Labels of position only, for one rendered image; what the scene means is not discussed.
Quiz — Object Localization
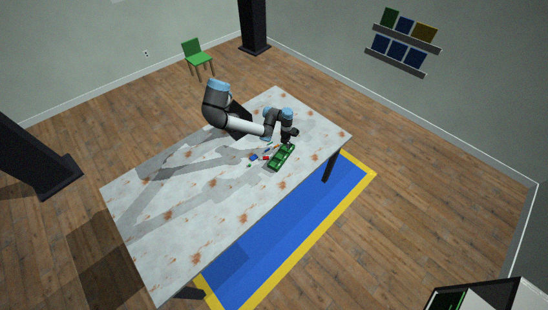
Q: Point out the green three-compartment bin rack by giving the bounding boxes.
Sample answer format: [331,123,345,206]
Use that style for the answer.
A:
[267,143,295,172]

